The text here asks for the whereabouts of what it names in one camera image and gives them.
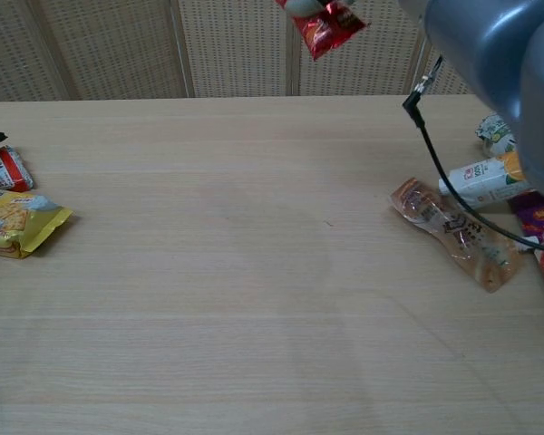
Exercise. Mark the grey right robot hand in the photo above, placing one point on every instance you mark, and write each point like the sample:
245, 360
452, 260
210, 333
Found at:
304, 6

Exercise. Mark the red snack stick wrapper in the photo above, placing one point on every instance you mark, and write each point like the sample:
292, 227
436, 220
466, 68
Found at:
328, 29

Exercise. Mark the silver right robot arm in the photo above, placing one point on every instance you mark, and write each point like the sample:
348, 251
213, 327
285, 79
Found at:
503, 54

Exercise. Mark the small red white packet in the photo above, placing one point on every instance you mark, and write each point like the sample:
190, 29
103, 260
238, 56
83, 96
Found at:
10, 168

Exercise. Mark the wicker folding screen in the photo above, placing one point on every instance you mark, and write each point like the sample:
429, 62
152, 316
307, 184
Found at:
163, 45

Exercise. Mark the white orange drink pouch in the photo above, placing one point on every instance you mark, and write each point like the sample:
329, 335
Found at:
480, 181

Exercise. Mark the clear bread package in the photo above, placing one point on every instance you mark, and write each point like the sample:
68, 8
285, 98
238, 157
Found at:
458, 231

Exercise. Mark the yellow cracker bag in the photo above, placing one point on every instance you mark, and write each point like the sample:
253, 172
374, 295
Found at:
13, 222

